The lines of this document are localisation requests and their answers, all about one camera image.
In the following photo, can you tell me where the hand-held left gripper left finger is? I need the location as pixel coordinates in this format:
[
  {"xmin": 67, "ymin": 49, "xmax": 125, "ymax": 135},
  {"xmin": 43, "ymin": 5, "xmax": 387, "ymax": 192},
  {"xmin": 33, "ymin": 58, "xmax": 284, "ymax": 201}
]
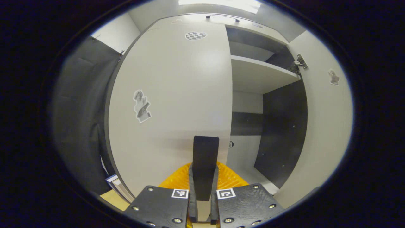
[{"xmin": 123, "ymin": 162, "xmax": 198, "ymax": 228}]

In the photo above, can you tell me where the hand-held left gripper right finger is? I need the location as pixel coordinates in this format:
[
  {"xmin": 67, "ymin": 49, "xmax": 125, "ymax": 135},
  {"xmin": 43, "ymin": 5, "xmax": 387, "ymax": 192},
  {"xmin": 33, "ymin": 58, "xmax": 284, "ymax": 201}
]
[{"xmin": 209, "ymin": 161, "xmax": 285, "ymax": 228}]

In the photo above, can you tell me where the grey double-door shoe cabinet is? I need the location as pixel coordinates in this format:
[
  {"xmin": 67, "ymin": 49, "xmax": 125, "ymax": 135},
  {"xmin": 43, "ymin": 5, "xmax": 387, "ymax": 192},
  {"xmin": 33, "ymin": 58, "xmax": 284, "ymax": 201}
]
[{"xmin": 144, "ymin": 12, "xmax": 309, "ymax": 195}]

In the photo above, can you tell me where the grey shoe cabinet door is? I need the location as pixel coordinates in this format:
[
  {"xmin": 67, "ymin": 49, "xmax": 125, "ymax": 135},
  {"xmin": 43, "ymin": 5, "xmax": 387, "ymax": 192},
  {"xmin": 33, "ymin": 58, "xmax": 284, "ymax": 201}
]
[
  {"xmin": 274, "ymin": 30, "xmax": 354, "ymax": 209},
  {"xmin": 105, "ymin": 23, "xmax": 234, "ymax": 203}
]

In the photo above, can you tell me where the grey cabinet shelf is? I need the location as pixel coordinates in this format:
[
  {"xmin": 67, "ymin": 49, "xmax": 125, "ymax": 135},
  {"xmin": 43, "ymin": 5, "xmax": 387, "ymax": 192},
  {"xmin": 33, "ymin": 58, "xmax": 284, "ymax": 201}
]
[{"xmin": 230, "ymin": 55, "xmax": 301, "ymax": 94}]

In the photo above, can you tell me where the black backdrop cloth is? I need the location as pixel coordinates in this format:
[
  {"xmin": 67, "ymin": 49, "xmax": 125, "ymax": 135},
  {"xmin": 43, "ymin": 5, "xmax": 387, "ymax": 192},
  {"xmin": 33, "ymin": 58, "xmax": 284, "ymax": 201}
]
[{"xmin": 52, "ymin": 36, "xmax": 124, "ymax": 195}]

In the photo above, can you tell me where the long ceiling light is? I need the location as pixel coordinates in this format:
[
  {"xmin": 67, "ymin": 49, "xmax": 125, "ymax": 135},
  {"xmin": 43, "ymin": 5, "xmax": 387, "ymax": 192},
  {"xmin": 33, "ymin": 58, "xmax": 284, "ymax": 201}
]
[{"xmin": 178, "ymin": 0, "xmax": 262, "ymax": 15}]

